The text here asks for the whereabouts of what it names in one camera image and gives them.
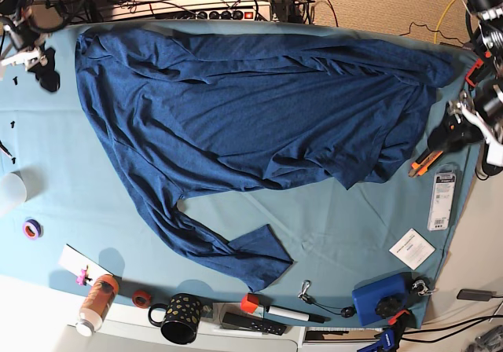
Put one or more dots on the white marker pen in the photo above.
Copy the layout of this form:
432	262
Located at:
295	315

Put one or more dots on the orange black utility knife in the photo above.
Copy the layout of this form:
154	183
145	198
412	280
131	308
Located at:
425	160

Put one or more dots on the dark blue t-shirt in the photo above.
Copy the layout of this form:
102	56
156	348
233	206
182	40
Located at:
183	115

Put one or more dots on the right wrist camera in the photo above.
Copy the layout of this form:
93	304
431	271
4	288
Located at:
2	70

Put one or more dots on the orange supplement bottle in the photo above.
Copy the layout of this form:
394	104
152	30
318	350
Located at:
96	305

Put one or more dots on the orange red cube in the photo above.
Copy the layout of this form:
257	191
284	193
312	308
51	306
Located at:
249	303

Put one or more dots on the white paper sheet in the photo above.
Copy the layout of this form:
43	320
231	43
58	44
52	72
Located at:
73	261

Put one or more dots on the blue box with knob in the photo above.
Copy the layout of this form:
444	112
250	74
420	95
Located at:
382	299

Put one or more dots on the red tape roll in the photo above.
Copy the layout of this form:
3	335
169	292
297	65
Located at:
141	299

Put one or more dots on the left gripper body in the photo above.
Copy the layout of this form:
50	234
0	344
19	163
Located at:
454	131

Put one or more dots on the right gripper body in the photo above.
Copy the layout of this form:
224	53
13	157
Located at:
45	72

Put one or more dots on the metal carabiner keyring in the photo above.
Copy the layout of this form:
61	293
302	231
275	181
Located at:
420	288

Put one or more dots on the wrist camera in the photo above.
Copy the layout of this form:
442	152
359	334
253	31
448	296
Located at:
495	154
2	70

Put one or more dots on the black adapter block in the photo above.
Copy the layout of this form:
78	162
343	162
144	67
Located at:
475	295

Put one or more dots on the clear blister pack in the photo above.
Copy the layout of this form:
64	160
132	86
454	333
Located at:
444	185

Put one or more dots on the blue orange bottom clamp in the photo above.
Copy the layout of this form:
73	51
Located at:
389	339

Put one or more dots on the light blue table cloth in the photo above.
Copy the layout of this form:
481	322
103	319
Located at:
338	238

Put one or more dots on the white paper card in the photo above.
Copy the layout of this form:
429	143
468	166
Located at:
412	249

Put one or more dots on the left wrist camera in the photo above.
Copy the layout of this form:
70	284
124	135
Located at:
495	154

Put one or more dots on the black mug gold dots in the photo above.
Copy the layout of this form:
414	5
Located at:
181	318

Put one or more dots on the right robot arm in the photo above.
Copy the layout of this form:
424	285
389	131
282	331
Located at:
23	41

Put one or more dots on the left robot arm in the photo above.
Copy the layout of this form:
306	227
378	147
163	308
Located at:
469	119

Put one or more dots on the purple tape roll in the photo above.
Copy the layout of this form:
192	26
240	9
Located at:
32	229

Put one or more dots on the orange black clamp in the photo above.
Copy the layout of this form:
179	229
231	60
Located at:
472	76

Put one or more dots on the pink small toy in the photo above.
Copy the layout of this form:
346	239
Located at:
84	278

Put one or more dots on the black remote control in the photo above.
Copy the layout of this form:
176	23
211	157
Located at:
254	324

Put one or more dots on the translucent plastic cup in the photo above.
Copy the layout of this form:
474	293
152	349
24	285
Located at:
13	193

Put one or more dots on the white power strip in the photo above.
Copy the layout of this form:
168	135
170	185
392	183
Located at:
258	10

